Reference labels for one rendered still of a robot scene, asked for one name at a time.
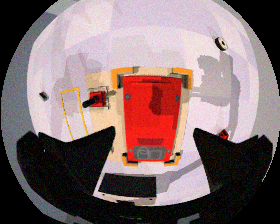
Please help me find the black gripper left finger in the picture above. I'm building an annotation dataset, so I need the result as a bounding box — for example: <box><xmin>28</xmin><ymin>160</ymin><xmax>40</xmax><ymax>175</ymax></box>
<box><xmin>39</xmin><ymin>127</ymin><xmax>116</xmax><ymax>196</ymax></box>

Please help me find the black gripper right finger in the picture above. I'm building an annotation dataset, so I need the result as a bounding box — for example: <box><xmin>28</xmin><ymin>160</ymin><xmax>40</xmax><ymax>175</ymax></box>
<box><xmin>192</xmin><ymin>127</ymin><xmax>259</xmax><ymax>193</ymax></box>

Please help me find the beige flat slab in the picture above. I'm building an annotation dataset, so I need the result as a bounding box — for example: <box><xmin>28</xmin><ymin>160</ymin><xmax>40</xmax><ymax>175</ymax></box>
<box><xmin>86</xmin><ymin>67</ymin><xmax>192</xmax><ymax>167</ymax></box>

